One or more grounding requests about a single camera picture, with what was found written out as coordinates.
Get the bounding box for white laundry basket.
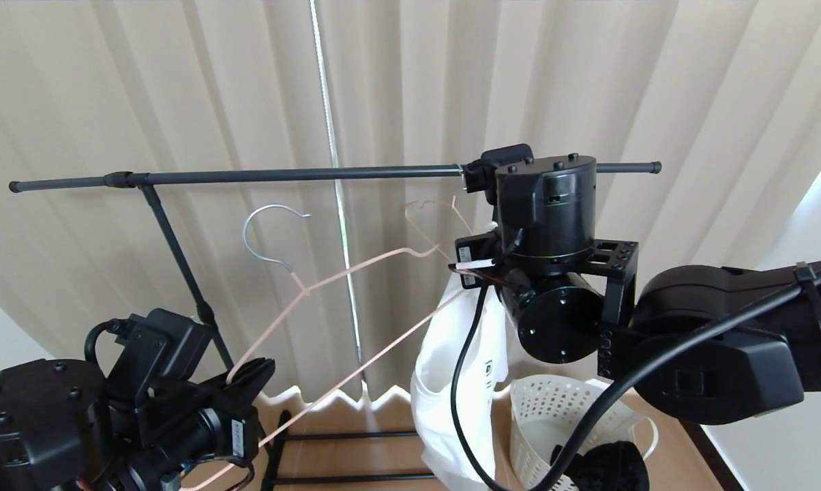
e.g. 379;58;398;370
508;375;659;491

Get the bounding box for black clothes rack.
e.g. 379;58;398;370
8;161;662;491

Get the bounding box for white printed t-shirt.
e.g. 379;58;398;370
410;269;513;491

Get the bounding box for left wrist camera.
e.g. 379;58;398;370
107;308;215;410

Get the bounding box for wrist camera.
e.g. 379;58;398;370
464;143;535;204
107;308;215;410

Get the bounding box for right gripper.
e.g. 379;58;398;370
456;232;503;287

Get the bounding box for pink clothes hanger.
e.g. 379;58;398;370
179;205;473;491
404;166;476;267

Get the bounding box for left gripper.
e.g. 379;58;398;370
110;378;261;491

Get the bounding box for black shorts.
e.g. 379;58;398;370
550;441;651;491

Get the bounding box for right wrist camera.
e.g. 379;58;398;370
464;143;535;204

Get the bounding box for beige curtain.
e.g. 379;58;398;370
0;0;821;410

